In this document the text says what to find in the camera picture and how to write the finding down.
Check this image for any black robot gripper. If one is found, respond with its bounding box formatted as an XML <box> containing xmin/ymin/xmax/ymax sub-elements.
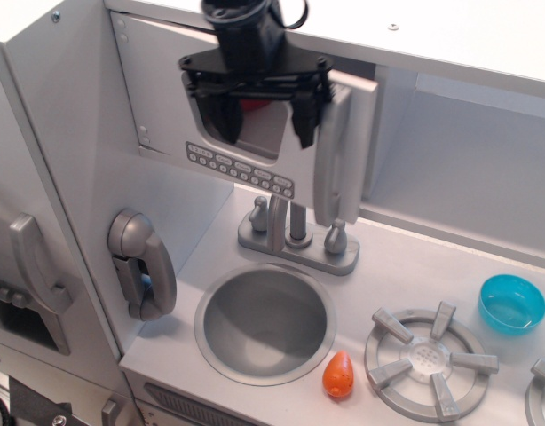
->
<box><xmin>179</xmin><ymin>1</ymin><xmax>333</xmax><ymax>149</ymax></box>

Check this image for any white toy microwave door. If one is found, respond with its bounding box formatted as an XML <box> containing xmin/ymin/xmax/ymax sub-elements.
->
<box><xmin>111</xmin><ymin>12</ymin><xmax>378</xmax><ymax>225</ymax></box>

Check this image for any red felt chili pepper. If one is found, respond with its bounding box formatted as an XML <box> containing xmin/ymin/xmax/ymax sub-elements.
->
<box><xmin>240</xmin><ymin>99</ymin><xmax>271</xmax><ymax>112</ymax></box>

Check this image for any grey toy faucet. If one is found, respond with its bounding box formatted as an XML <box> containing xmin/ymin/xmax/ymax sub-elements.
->
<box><xmin>238</xmin><ymin>195</ymin><xmax>360</xmax><ymax>276</ymax></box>

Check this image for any white toy kitchen cabinet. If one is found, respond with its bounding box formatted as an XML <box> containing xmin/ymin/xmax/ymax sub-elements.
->
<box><xmin>0</xmin><ymin>1</ymin><xmax>545</xmax><ymax>425</ymax></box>

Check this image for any grey round toy sink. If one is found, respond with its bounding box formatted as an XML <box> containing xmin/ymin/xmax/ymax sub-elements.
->
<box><xmin>194</xmin><ymin>263</ymin><xmax>336</xmax><ymax>386</ymax></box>

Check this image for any orange toy carrot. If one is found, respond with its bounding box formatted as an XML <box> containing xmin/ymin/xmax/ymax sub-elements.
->
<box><xmin>322</xmin><ymin>351</ymin><xmax>354</xmax><ymax>398</ymax></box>

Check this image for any grey toy stove burner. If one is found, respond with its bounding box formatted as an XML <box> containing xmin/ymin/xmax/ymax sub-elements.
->
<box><xmin>364</xmin><ymin>302</ymin><xmax>499</xmax><ymax>423</ymax></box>

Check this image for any grey oven control panel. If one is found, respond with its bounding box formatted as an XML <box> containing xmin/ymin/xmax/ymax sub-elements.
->
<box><xmin>144</xmin><ymin>383</ymin><xmax>251</xmax><ymax>426</ymax></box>

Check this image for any blue plastic bowl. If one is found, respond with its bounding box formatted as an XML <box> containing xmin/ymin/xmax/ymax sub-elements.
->
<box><xmin>478</xmin><ymin>274</ymin><xmax>545</xmax><ymax>335</ymax></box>

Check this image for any grey ice dispenser panel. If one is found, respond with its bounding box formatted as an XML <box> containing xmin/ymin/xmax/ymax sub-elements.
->
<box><xmin>0</xmin><ymin>280</ymin><xmax>71</xmax><ymax>355</ymax></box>

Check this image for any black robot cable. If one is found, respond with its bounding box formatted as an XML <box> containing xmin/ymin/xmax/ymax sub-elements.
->
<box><xmin>272</xmin><ymin>0</ymin><xmax>312</xmax><ymax>28</ymax></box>

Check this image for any grey toy wall phone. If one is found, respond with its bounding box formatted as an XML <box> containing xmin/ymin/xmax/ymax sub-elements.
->
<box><xmin>107</xmin><ymin>209</ymin><xmax>177</xmax><ymax>321</ymax></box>

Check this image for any grey fridge door handle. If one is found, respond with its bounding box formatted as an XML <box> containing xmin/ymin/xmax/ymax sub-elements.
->
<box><xmin>9</xmin><ymin>213</ymin><xmax>72</xmax><ymax>314</ymax></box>

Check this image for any grey lower door handle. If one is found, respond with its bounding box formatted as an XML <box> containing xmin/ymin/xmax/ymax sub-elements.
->
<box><xmin>100</xmin><ymin>399</ymin><xmax>121</xmax><ymax>426</ymax></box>

